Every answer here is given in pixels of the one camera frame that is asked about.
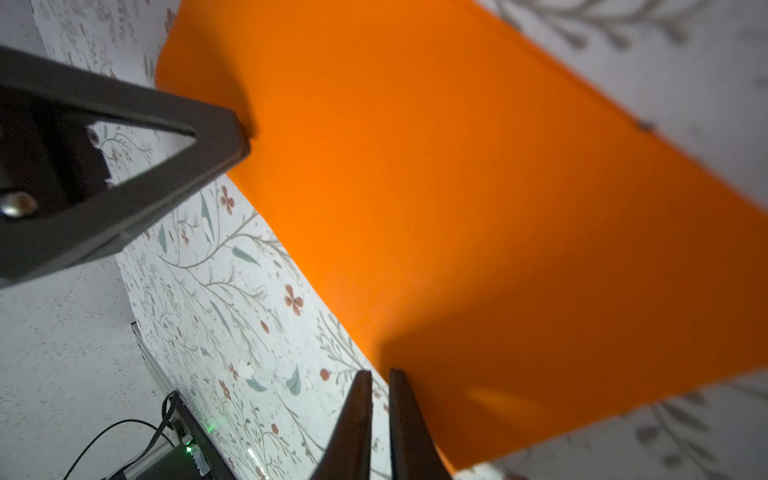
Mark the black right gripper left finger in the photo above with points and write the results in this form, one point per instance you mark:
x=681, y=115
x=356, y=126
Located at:
x=348, y=453

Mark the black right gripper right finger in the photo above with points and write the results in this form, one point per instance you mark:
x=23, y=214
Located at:
x=413, y=453

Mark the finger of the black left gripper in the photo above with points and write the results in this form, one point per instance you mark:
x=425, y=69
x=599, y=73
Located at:
x=57, y=208

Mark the orange square paper sheet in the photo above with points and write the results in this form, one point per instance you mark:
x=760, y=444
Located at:
x=477, y=216

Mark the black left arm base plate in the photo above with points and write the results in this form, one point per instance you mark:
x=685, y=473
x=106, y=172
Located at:
x=193, y=457

